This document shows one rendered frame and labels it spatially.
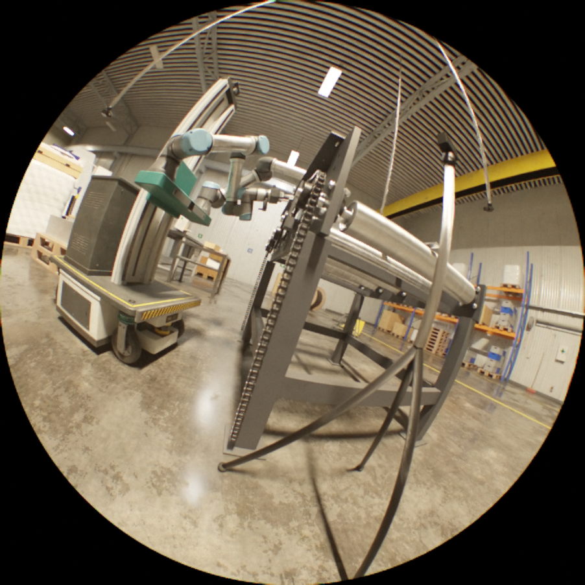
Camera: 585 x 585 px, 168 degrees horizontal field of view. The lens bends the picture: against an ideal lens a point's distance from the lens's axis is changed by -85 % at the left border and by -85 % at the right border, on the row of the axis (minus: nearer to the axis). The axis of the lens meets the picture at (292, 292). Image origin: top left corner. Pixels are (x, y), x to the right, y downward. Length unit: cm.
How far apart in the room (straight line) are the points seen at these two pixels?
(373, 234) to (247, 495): 86
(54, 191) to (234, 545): 359
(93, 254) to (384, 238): 127
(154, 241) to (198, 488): 123
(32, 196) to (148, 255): 254
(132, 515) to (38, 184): 336
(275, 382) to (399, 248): 56
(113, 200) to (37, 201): 241
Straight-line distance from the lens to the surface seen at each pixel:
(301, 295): 52
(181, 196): 104
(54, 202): 351
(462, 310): 123
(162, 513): 62
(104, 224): 118
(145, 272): 134
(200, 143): 90
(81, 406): 84
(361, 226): 61
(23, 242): 351
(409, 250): 71
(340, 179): 58
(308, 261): 52
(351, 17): 807
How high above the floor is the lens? 59
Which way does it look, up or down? 1 degrees down
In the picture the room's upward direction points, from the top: 19 degrees clockwise
